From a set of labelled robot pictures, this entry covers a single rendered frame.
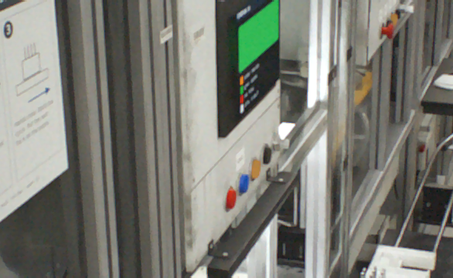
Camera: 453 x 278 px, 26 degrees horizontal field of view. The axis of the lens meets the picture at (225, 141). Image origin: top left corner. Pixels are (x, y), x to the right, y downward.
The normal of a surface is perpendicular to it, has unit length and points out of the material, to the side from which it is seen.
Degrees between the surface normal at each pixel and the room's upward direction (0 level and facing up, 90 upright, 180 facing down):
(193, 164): 90
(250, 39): 90
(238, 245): 0
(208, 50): 90
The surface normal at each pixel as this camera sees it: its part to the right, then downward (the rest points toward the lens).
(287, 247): -0.32, 0.35
